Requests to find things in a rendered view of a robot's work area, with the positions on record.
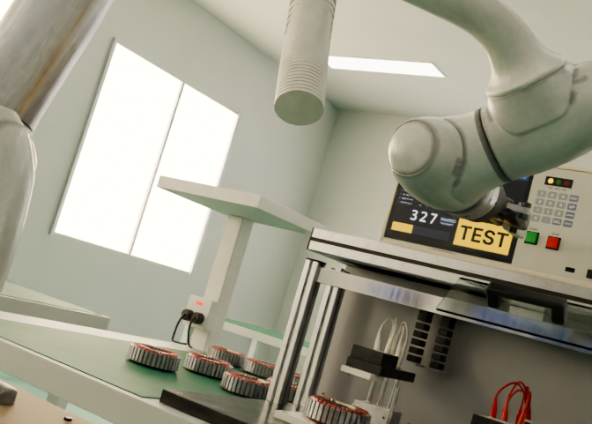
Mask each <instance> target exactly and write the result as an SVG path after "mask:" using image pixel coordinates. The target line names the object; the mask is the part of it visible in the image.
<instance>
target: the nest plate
mask: <svg viewBox="0 0 592 424"><path fill-rule="evenodd" d="M274 417H275V418H278V419H280V420H284V421H286V422H289V423H291V424H319V423H318V422H314V421H312V420H310V419H309V418H307V416H306V415H305V414H304V413H301V412H291V411H282V410H275V412H274Z"/></svg>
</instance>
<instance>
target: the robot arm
mask: <svg viewBox="0 0 592 424"><path fill-rule="evenodd" d="M114 1H115V0H13V2H12V3H11V5H10V7H9V8H8V10H7V11H6V13H5V14H4V15H3V17H2V18H1V20H0V294H1V293H2V290H3V287H4V283H5V281H6V279H7V276H8V274H9V271H10V268H11V264H12V261H13V258H14V256H15V253H16V250H17V247H18V245H19V239H20V236H21V233H22V230H23V226H24V224H25V221H26V215H27V211H28V207H29V204H30V200H31V195H32V192H33V184H34V170H35V169H36V167H37V159H36V153H35V149H34V144H33V140H32V139H31V138H30V135H31V133H32V132H33V130H34V128H35V126H36V125H37V123H38V122H39V120H40V119H41V117H42V116H43V114H44V113H45V111H46V109H47V108H48V106H49V104H50V102H51V101H52V100H53V99H54V97H55V96H56V93H57V92H58V90H59V89H60V87H61V85H62V84H63V82H64V80H65V79H66V78H67V76H68V75H69V73H70V71H71V69H72V68H73V66H74V65H75V63H76V61H77V60H78V59H79V57H80V55H81V54H82V52H83V51H84V49H85V47H86V45H87V44H88V42H89V41H90V39H91V38H92V37H93V35H94V33H95V31H96V30H97V28H98V27H99V25H100V23H101V21H102V20H103V19H104V18H105V16H106V14H107V12H108V11H109V9H110V7H111V6H112V4H113V3H114ZM402 1H404V2H406V3H408V4H411V5H413V6H415V7H417V8H419V9H421V10H423V11H426V12H428V13H430V14H432V15H434V16H436V17H438V18H440V19H443V20H446V21H447V22H449V23H451V24H453V25H455V26H458V27H460V28H461V29H462V30H464V31H465V32H467V33H469V34H470V35H471V36H472V37H474V38H475V39H476V40H477V41H478V42H479V43H480V45H481V46H482V47H483V49H484V50H485V53H486V54H487V56H488V58H489V61H490V65H491V69H492V75H491V79H490V82H489V85H488V86H487V88H486V89H485V93H486V95H487V99H488V101H487V105H486V106H484V107H482V108H479V109H477V110H474V111H471V112H469V113H465V114H461V115H452V116H443V117H436V116H426V117H419V118H414V119H410V120H408V121H406V122H404V123H402V124H401V125H399V126H398V127H397V128H396V130H395V131H394V132H393V134H392V135H391V137H390V140H389V142H388V157H389V162H390V165H391V167H392V173H393V176H394V177H395V178H396V180H397V181H398V182H399V183H400V184H401V185H402V187H403V188H404V189H405V190H406V191H407V192H408V193H409V194H411V195H412V196H413V197H414V198H416V199H417V200H418V201H419V202H421V203H423V204H425V205H428V206H430V207H432V208H434V209H438V210H442V211H444V212H447V213H449V214H450V215H452V216H454V218H455V217H458V218H462V219H466V220H469V221H472V222H484V223H490V222H492V223H493V224H495V225H496V226H498V227H499V226H502V227H503V229H505V230H506V231H508V232H509V233H510V234H511V235H512V236H514V237H515V238H520V239H524V235H525V232H526V230H528V226H529V220H530V216H531V214H530V209H531V206H532V204H530V203H529V202H526V203H525V202H524V203H518V205H514V201H513V200H512V199H511V198H508V197H506V193H505V191H504V188H503V184H505V183H508V182H511V181H514V180H517V179H520V178H523V177H526V176H530V175H537V174H540V173H543V172H545V171H548V170H551V169H553V168H555V167H559V166H561V165H564V164H566V163H567V162H570V161H572V160H575V159H577V158H579V157H581V156H582V155H584V154H586V153H588V152H591V151H592V61H589V60H587V61H583V62H580V63H576V64H572V63H570V62H568V61H567V60H566V57H565V55H564V54H562V53H557V52H554V51H551V50H549V49H547V48H545V47H544V46H543V45H542V44H541V43H540V41H539V40H538V39H537V38H536V36H535V35H534V34H533V33H532V31H531V30H530V29H529V27H528V26H527V24H526V23H525V22H524V21H523V19H522V18H521V17H520V16H519V15H518V14H517V13H516V12H515V11H514V10H513V9H512V8H511V7H510V6H509V5H508V4H507V3H505V2H504V1H503V0H402Z"/></svg>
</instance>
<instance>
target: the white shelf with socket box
mask: <svg viewBox="0 0 592 424"><path fill-rule="evenodd" d="M157 187H158V188H161V189H163V190H166V191H168V192H171V193H173V194H175V195H177V196H180V197H183V198H186V199H188V200H190V201H192V202H194V203H197V204H199V205H202V206H204V207H207V208H209V209H212V210H213V211H216V212H219V213H222V214H224V215H226V216H228V218H227V221H226V226H225V229H224V232H223V234H222V238H221V241H220V244H219V247H218V252H217V255H216V258H215V261H214V264H213V267H212V270H211V275H210V278H209V281H208V285H207V287H206V290H205V294H204V297H200V296H196V295H193V294H191V295H190V297H189V302H188V305H187V308H186V309H184V310H183V311H182V313H181V317H180V319H179V320H178V322H177V324H176V326H175V328H174V333H173V336H172V341H173V342H174V343H177V344H181V345H185V346H186V347H185V348H187V349H189V350H191V351H194V352H197V353H202V354H207V352H208V349H209V346H218V341H219V338H220V335H221V332H222V329H223V326H224V322H225V320H226V314H227V311H228V308H229V305H230V302H231V299H232V296H233V290H234V288H235V285H236V281H237V278H238V276H239V272H240V269H241V264H242V261H243V257H244V255H245V252H246V248H247V246H248V240H249V237H250V235H251V231H252V228H253V225H254V222H255V223H259V224H263V225H266V226H271V227H278V228H282V229H286V230H290V231H294V232H298V233H302V234H309V235H311V233H312V229H313V227H315V228H319V229H323V230H327V229H328V227H326V226H324V225H323V224H321V223H318V222H316V221H314V220H312V219H310V218H308V217H306V216H304V215H302V214H299V213H297V212H295V211H293V210H291V209H289V208H287V207H285V206H283V205H280V204H278V203H276V202H274V201H272V200H270V199H268V198H267V197H264V196H261V195H256V194H252V193H247V192H243V191H238V190H230V189H226V188H221V187H217V186H212V185H208V184H203V183H199V182H191V181H186V180H182V179H177V178H173V177H168V176H163V175H161V176H160V177H159V181H158V184H157ZM182 319H183V320H182ZM181 320H182V323H183V324H186V325H188V326H189V327H188V336H187V341H188V344H187V343H182V342H179V341H175V340H174V335H175V333H176V330H177V327H178V325H179V323H180V321H181ZM190 326H191V327H194V331H193V334H192V337H191V340H190V343H189V331H190Z"/></svg>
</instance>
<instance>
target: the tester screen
mask: <svg viewBox="0 0 592 424"><path fill-rule="evenodd" d="M528 180H529V176H526V177H523V178H520V179H517V180H514V181H511V182H508V183H505V184H503V188H504V191H505V193H506V197H508V198H511V199H512V200H513V201H514V205H518V203H522V201H523V198H524V194H525V190H526V187H527V184H528ZM411 209H417V210H421V211H426V212H435V213H439V214H440V216H439V219H438V223H437V226H433V225H427V224H423V223H418V222H414V221H409V220H408V218H409V216H410V212H411ZM459 219H460V218H458V217H455V218H454V216H452V215H450V214H449V213H447V212H444V211H442V210H438V209H434V208H432V207H430V206H428V205H425V204H423V203H421V202H419V201H418V200H417V199H416V198H414V197H413V196H412V195H411V194H409V193H408V192H407V191H406V190H405V189H404V188H403V187H402V185H401V186H400V189H399V192H398V195H397V199H396V204H395V208H394V211H393V214H392V218H391V221H390V224H389V228H388V234H393V235H398V236H402V237H407V238H411V239H415V240H420V241H424V242H431V243H436V244H440V245H445V246H449V247H453V248H458V249H465V250H469V251H474V252H478V253H482V254H486V255H491V256H496V257H503V258H507V259H508V257H509V253H510V249H511V246H512V242H513V239H514V237H513V238H512V241H511V245H510V249H509V251H508V255H507V256H506V255H501V254H498V253H493V252H489V251H484V250H480V249H473V248H468V247H463V246H459V245H454V244H453V242H454V239H455V233H456V229H457V226H458V222H459ZM393 221H395V222H400V223H404V224H409V225H413V226H418V227H426V228H431V229H435V230H440V231H444V232H449V233H450V235H449V238H448V241H444V240H440V239H436V238H432V237H427V236H423V235H418V234H411V233H406V232H402V231H397V230H393V229H391V227H392V224H393Z"/></svg>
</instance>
